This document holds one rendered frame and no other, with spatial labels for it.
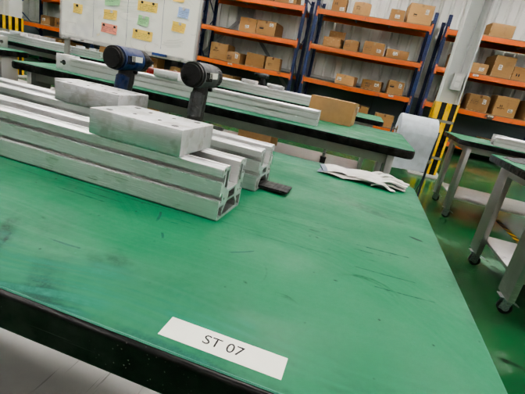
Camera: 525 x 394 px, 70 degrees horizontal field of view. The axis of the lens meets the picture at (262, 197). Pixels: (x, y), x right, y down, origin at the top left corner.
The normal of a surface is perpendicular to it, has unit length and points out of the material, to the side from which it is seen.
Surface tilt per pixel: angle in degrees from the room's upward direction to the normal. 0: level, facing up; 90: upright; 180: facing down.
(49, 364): 0
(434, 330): 0
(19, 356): 0
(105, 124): 90
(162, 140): 90
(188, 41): 90
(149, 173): 90
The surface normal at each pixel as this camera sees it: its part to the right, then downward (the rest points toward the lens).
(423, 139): -0.24, 0.42
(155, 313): 0.19, -0.93
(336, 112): -0.33, 0.22
